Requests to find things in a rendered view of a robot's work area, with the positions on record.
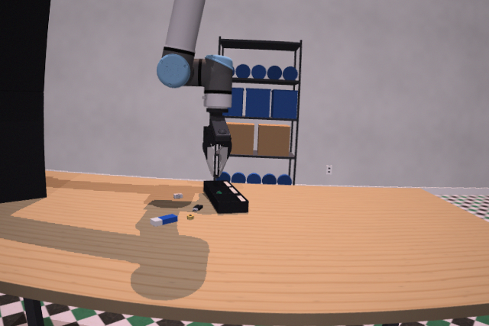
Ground black rack of three labelled bins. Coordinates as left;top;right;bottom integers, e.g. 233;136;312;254
203;180;249;214

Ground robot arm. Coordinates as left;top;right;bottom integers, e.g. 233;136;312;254
157;0;233;142

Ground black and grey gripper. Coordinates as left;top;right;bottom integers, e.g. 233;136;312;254
202;108;232;177

